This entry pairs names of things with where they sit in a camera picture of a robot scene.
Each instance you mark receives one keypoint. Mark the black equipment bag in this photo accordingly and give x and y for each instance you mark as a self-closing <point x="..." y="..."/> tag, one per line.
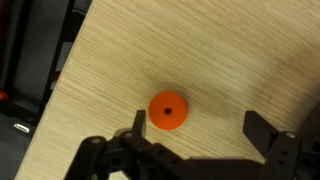
<point x="21" y="128"/>

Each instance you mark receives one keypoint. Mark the orange disc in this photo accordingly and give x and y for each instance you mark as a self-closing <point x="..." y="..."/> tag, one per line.
<point x="173" y="116"/>

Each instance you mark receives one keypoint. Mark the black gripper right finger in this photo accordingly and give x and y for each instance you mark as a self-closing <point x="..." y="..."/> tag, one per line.
<point x="263" y="133"/>

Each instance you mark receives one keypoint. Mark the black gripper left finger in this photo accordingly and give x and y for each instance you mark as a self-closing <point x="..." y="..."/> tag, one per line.
<point x="140" y="121"/>

